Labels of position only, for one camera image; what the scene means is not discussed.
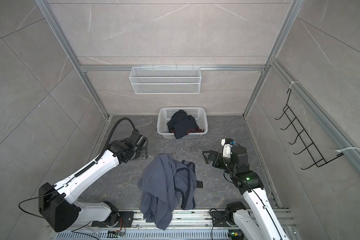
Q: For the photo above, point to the grey slotted cable duct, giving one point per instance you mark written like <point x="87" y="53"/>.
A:
<point x="203" y="234"/>

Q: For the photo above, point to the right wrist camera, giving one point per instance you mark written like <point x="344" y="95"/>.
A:
<point x="227" y="145"/>

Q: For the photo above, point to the red garment in basket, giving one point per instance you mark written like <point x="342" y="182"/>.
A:
<point x="190" y="131"/>

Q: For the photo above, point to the dark navy tank top pile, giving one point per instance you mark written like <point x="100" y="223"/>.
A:
<point x="182" y="123"/>

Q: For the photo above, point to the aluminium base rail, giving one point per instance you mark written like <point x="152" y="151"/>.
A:
<point x="197" y="219"/>

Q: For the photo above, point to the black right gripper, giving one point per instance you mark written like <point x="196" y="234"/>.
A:
<point x="218" y="155"/>

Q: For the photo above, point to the blue-grey tank top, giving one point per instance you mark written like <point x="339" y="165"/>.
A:
<point x="167" y="184"/>

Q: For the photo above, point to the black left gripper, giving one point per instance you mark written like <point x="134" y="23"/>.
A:
<point x="144" y="147"/>

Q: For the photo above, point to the white wire mesh wall basket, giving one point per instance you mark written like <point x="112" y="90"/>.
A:
<point x="166" y="80"/>

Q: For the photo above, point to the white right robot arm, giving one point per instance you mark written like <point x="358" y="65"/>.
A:
<point x="261" y="223"/>

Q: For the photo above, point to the white plastic laundry basket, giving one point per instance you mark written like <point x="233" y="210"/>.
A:
<point x="165" y="114"/>

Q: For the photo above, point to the white cable tie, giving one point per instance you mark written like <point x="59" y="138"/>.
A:
<point x="346" y="149"/>

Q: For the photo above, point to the black wire hook rack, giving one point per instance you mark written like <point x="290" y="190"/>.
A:
<point x="303" y="136"/>

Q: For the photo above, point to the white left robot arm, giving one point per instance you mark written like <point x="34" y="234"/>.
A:
<point x="58" y="203"/>

